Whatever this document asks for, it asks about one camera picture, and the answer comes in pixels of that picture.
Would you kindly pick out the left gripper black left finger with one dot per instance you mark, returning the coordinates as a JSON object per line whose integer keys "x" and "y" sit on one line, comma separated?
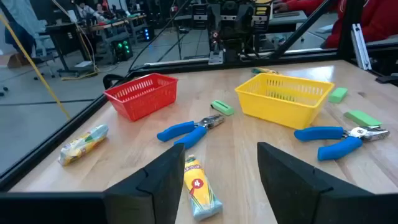
{"x": 155, "y": 193}

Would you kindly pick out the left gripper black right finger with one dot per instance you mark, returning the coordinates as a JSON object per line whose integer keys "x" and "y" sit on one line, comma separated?
{"x": 295, "y": 193}

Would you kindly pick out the yellow plastic basket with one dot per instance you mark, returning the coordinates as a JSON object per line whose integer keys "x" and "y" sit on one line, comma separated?
{"x": 280, "y": 112}

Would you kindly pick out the green eraser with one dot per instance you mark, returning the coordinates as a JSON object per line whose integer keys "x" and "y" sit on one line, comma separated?
{"x": 362, "y": 118}
{"x": 338, "y": 95}
{"x": 222, "y": 108}

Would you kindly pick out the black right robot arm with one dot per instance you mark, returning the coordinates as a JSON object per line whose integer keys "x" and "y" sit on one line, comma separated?
{"x": 231, "y": 28}

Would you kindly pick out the red plastic basket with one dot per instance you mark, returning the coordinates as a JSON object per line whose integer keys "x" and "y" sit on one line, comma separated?
{"x": 140, "y": 105}

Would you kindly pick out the computer tower green lights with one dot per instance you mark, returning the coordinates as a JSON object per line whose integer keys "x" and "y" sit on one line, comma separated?
{"x": 122, "y": 49}

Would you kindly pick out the computer tower blue lights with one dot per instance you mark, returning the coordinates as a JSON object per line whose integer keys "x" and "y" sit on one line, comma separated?
{"x": 148, "y": 33}

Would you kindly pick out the black office desk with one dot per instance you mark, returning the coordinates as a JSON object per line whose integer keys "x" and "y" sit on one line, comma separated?
{"x": 62, "y": 31}

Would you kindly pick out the person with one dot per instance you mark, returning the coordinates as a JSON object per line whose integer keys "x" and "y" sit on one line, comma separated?
{"x": 85, "y": 11}
{"x": 373, "y": 21}

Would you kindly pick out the black metal table frame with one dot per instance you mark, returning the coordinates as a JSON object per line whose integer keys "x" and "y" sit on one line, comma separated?
{"x": 46, "y": 147}

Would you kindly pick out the silver aluminium extrusion bracket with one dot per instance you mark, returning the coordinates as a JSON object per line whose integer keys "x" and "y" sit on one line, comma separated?
{"x": 360, "y": 46}

